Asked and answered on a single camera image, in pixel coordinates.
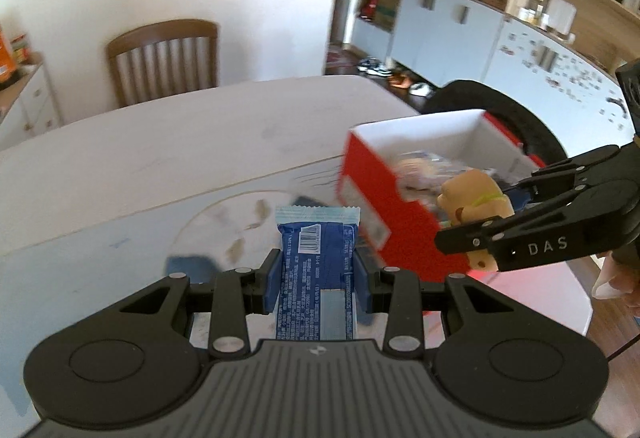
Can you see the white marble desktop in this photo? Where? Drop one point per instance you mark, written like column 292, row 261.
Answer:
column 175, row 142

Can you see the red lid jar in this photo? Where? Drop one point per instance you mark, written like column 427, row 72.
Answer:
column 21, row 48

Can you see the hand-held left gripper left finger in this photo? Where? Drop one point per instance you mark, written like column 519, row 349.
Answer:
column 272, row 283

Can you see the pale crumpled packet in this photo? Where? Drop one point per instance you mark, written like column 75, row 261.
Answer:
column 415, row 172

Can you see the white blue wall cabinet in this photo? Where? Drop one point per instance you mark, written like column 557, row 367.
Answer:
column 500, row 32

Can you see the red doormat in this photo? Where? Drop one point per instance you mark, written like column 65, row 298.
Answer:
column 342, row 60

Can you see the blue wafer packet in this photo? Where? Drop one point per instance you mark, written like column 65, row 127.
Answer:
column 320, row 268

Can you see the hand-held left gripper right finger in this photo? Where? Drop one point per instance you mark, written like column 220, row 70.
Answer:
column 362, row 283

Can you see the wooden dining chair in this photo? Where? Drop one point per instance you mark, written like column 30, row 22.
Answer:
column 165, row 62

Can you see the orange snack bag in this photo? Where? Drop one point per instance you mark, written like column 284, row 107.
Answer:
column 6, row 57

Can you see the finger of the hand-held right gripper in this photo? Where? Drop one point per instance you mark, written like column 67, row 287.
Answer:
column 560, row 172
column 465, row 240

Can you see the person's right hand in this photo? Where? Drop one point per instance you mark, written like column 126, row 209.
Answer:
column 617, row 283

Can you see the tan animal toy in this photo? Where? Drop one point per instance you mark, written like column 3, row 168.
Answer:
column 465, row 195

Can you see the white sideboard cabinet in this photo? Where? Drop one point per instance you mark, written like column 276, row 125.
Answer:
column 30, row 107

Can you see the dark sneakers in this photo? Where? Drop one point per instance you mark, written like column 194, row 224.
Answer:
column 374, row 67

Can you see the red cardboard box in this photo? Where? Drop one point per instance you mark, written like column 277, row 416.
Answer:
column 370, row 178

